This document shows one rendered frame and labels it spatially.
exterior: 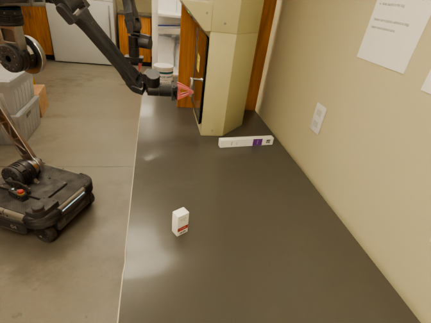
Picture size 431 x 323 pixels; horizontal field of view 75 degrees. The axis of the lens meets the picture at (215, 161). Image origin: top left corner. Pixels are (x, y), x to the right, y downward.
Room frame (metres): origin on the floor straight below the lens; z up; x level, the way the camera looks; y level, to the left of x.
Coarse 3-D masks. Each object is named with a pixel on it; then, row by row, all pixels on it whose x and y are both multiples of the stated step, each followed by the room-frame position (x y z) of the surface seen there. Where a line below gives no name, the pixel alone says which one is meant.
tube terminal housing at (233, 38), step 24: (216, 0) 1.24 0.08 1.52; (240, 0) 1.26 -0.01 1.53; (216, 24) 1.24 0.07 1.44; (240, 24) 1.28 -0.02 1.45; (216, 48) 1.24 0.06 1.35; (240, 48) 1.30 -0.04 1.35; (216, 72) 1.25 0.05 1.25; (240, 72) 1.33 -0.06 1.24; (216, 96) 1.25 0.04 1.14; (240, 96) 1.37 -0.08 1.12; (216, 120) 1.25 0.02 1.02; (240, 120) 1.41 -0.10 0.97
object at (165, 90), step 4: (160, 84) 1.25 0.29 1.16; (164, 84) 1.24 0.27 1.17; (168, 84) 1.25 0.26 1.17; (172, 84) 1.24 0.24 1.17; (160, 88) 1.21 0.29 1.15; (164, 88) 1.22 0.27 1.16; (168, 88) 1.22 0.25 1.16; (172, 88) 1.20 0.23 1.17; (160, 92) 1.21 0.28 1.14; (164, 92) 1.22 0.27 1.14; (168, 92) 1.22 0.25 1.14; (172, 92) 1.20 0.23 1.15; (168, 96) 1.23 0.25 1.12; (172, 96) 1.20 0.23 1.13; (172, 100) 1.20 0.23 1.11
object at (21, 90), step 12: (0, 72) 2.55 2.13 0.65; (12, 72) 2.60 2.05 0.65; (24, 72) 2.69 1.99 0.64; (0, 84) 2.32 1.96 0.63; (12, 84) 2.39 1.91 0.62; (24, 84) 2.66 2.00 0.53; (0, 96) 2.33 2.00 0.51; (12, 96) 2.38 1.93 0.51; (24, 96) 2.63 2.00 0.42; (12, 108) 2.36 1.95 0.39
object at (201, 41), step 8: (200, 32) 1.43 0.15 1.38; (200, 40) 1.41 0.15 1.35; (200, 48) 1.39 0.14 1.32; (200, 56) 1.37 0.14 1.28; (200, 64) 1.35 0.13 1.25; (200, 72) 1.33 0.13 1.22; (200, 88) 1.28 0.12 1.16; (200, 96) 1.27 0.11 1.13; (192, 104) 1.50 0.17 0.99; (200, 104) 1.24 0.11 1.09; (200, 112) 1.24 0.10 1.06; (200, 120) 1.24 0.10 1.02
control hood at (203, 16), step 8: (184, 0) 1.21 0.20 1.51; (192, 0) 1.27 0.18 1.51; (200, 0) 1.37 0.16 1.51; (192, 8) 1.22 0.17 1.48; (200, 8) 1.22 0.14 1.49; (208, 8) 1.23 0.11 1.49; (192, 16) 1.32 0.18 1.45; (200, 16) 1.22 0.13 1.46; (208, 16) 1.23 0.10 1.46; (200, 24) 1.23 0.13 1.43; (208, 24) 1.23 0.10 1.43
